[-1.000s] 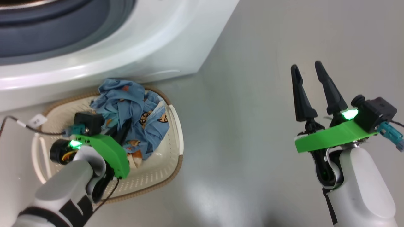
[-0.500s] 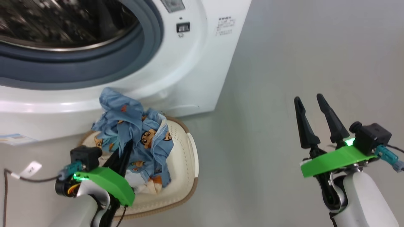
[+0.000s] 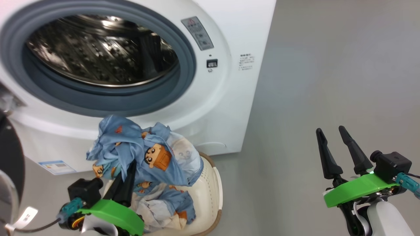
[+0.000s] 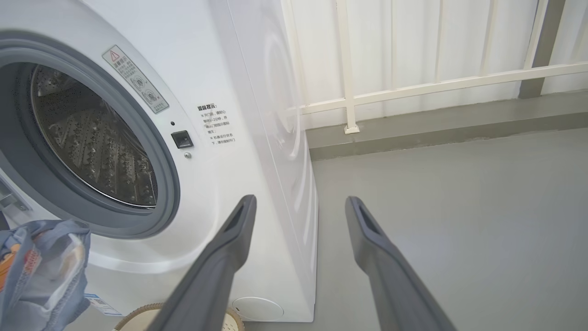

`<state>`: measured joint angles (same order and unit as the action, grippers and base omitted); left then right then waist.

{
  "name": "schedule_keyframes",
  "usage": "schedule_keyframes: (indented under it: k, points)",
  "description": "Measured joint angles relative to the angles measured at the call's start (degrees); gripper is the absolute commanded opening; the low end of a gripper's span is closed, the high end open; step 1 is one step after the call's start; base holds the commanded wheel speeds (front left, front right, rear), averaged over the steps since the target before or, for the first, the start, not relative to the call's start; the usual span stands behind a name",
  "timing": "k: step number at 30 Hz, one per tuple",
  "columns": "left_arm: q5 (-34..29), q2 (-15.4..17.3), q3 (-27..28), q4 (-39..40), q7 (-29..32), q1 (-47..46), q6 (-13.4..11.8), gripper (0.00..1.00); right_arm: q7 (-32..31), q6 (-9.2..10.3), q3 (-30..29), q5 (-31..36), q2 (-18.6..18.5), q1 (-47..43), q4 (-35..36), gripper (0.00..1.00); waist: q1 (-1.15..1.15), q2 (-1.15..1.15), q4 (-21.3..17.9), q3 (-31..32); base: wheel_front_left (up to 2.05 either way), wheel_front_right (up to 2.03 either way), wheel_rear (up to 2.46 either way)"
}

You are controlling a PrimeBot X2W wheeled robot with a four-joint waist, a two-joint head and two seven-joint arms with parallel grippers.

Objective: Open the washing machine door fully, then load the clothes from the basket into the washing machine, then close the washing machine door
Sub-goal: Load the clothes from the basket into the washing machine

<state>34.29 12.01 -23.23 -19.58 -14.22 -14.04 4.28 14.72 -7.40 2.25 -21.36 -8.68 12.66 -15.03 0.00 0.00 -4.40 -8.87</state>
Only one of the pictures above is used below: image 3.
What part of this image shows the blue energy label sticker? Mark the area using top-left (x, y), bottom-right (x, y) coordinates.
top-left (37, 160), bottom-right (77, 175)

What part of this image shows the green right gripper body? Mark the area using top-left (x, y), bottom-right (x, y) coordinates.
top-left (323, 172), bottom-right (401, 209)

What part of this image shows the teal right camera connector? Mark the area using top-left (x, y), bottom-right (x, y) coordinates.
top-left (395, 172), bottom-right (420, 199)

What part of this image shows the grey rubber door seal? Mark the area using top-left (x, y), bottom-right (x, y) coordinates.
top-left (0, 0), bottom-right (197, 118)

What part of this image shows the metal door hinge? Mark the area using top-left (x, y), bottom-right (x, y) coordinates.
top-left (0, 84), bottom-right (26, 116)

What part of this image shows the small black text label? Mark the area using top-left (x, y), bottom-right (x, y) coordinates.
top-left (239, 54), bottom-right (255, 71)

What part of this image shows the teal camera connector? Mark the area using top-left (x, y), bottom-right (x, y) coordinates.
top-left (395, 172), bottom-right (420, 199)
top-left (58, 197), bottom-right (84, 220)

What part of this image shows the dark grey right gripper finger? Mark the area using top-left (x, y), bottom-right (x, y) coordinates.
top-left (338, 125), bottom-right (374, 175)
top-left (315, 128), bottom-right (344, 180)

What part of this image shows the grey warning sticker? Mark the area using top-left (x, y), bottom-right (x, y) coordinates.
top-left (181, 16), bottom-right (215, 51)

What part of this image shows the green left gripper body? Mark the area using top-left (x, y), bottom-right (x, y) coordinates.
top-left (78, 199), bottom-right (145, 236)

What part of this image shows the cream perforated laundry basket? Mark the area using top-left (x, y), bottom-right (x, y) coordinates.
top-left (100, 151), bottom-right (224, 236)

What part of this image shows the round white filter cover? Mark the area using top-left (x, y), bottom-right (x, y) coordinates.
top-left (193, 141), bottom-right (228, 155)

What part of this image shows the black left camera cable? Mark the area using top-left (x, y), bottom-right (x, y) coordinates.
top-left (7, 218), bottom-right (63, 234)

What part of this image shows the white paper cable tag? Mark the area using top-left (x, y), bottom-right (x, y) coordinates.
top-left (5, 206), bottom-right (39, 232)

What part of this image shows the teal left camera connector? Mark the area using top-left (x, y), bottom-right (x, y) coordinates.
top-left (58, 197), bottom-right (84, 220)

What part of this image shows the white front-load washing machine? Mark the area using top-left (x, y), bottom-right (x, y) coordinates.
top-left (0, 0), bottom-right (277, 175)

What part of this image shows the blue cartoon print garment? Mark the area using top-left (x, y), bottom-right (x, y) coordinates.
top-left (86, 114), bottom-right (204, 226)

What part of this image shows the black round glass washer door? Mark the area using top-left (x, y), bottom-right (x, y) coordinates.
top-left (0, 110), bottom-right (26, 228)

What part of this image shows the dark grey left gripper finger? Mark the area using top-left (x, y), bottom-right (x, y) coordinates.
top-left (118, 161), bottom-right (137, 207)
top-left (104, 178), bottom-right (123, 201)

